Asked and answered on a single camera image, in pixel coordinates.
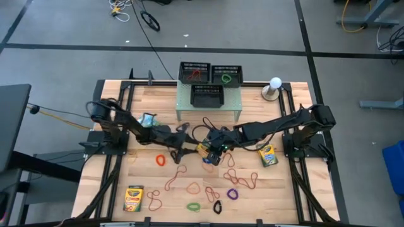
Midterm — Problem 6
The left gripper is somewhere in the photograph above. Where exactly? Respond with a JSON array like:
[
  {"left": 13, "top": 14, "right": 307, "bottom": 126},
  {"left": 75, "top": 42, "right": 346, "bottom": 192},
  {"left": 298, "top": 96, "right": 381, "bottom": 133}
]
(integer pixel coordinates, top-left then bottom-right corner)
[{"left": 172, "top": 122, "right": 206, "bottom": 165}]

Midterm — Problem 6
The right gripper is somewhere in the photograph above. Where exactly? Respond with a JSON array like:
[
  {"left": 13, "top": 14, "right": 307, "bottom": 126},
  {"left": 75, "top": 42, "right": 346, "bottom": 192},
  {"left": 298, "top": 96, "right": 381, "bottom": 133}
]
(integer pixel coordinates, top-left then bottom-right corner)
[{"left": 201, "top": 125, "right": 236, "bottom": 167}]

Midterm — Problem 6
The black plastic slotted basket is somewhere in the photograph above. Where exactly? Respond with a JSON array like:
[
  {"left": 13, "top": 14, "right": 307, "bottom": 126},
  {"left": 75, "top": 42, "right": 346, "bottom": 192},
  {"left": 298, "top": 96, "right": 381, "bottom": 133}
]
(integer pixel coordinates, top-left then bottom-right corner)
[
  {"left": 189, "top": 83, "right": 225, "bottom": 109},
  {"left": 210, "top": 64, "right": 244, "bottom": 89},
  {"left": 177, "top": 61, "right": 212, "bottom": 85}
]

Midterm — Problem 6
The grey desk foot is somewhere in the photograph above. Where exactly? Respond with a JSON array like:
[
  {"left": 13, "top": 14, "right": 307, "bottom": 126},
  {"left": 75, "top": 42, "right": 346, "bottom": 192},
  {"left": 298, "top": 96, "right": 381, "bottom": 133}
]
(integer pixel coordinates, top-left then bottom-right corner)
[
  {"left": 335, "top": 0, "right": 400, "bottom": 30},
  {"left": 359, "top": 96, "right": 404, "bottom": 111}
]

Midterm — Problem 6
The black side desk top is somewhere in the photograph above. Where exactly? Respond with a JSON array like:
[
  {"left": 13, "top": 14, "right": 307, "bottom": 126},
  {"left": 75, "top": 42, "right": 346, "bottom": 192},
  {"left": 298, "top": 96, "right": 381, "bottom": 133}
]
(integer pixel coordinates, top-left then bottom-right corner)
[{"left": 0, "top": 83, "right": 32, "bottom": 173}]

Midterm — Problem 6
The green perforated metal riser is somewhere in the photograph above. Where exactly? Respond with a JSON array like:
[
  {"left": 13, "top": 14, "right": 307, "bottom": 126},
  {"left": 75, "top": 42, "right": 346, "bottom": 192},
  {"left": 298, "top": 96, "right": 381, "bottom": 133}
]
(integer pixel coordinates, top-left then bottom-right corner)
[{"left": 175, "top": 76, "right": 243, "bottom": 122}]

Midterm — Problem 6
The yellow rubber band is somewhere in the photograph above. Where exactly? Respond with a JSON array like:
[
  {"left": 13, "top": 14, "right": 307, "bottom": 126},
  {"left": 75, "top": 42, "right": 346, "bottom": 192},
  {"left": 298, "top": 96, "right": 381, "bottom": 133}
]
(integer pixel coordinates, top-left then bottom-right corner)
[{"left": 127, "top": 147, "right": 152, "bottom": 158}]

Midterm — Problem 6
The white bulb table lamp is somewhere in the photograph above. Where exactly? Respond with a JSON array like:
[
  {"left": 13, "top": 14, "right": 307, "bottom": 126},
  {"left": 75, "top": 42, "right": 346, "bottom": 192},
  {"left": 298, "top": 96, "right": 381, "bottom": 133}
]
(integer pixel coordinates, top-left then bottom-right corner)
[{"left": 261, "top": 76, "right": 283, "bottom": 102}]

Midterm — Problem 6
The black control box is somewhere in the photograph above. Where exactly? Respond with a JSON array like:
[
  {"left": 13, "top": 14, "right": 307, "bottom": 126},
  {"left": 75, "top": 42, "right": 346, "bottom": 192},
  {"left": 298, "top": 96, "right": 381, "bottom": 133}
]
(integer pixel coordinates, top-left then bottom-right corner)
[{"left": 92, "top": 79, "right": 106, "bottom": 105}]

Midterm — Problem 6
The blue plastic bin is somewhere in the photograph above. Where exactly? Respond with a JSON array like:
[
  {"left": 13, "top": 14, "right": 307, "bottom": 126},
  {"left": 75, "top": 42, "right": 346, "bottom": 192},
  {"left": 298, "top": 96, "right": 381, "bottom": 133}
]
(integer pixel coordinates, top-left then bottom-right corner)
[{"left": 381, "top": 139, "right": 404, "bottom": 218}]

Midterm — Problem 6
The black aluminium table frame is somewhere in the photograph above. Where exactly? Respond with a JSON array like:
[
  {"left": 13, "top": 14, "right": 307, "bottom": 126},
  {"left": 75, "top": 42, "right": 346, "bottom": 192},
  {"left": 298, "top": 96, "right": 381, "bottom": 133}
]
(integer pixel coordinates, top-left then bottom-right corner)
[{"left": 75, "top": 79, "right": 340, "bottom": 227}]

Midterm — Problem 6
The black cable conduit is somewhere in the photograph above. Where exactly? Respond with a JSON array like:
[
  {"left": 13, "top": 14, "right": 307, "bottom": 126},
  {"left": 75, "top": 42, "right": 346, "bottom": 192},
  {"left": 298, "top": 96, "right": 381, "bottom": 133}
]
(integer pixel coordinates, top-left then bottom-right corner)
[
  {"left": 288, "top": 157, "right": 340, "bottom": 223},
  {"left": 75, "top": 154, "right": 124, "bottom": 220}
]

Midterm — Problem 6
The long black floor cable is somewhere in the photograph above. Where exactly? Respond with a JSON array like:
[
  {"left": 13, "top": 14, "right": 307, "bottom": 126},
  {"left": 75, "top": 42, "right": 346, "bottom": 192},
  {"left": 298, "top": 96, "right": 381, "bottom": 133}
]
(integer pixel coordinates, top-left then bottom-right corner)
[{"left": 128, "top": 0, "right": 174, "bottom": 81}]

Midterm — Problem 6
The thin black cable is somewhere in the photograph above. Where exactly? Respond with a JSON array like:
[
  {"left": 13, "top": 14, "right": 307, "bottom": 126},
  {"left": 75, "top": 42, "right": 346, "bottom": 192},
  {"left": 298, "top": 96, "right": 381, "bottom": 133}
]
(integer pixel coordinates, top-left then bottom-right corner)
[{"left": 27, "top": 102, "right": 92, "bottom": 119}]

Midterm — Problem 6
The yellow floor cable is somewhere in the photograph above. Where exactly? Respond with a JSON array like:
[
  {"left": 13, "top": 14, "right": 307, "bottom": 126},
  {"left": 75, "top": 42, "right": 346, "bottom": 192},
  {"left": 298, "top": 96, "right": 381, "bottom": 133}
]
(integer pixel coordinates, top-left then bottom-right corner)
[
  {"left": 27, "top": 106, "right": 95, "bottom": 131},
  {"left": 341, "top": 0, "right": 371, "bottom": 34}
]

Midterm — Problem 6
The coiled black floor cable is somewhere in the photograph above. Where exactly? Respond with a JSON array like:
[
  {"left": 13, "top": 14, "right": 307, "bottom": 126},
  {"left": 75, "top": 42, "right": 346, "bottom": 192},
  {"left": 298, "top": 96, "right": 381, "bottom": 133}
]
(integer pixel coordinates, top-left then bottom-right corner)
[{"left": 140, "top": 9, "right": 162, "bottom": 32}]

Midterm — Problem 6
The black side desk frame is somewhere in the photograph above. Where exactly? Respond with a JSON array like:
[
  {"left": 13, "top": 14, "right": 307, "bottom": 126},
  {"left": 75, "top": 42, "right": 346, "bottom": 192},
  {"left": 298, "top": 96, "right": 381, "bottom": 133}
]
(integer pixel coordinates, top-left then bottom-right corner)
[{"left": 0, "top": 150, "right": 83, "bottom": 227}]

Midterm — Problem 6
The white floor cable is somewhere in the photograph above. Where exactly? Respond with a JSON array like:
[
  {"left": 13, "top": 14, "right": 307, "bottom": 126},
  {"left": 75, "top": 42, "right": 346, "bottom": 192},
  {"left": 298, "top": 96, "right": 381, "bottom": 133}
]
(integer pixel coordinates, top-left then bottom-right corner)
[{"left": 108, "top": 0, "right": 134, "bottom": 23}]

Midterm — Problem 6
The black floor cable bundle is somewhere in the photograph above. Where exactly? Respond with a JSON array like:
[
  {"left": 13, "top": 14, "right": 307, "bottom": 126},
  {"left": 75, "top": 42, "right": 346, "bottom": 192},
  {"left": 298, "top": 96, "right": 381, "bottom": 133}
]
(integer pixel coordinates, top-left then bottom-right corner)
[{"left": 376, "top": 25, "right": 404, "bottom": 66}]

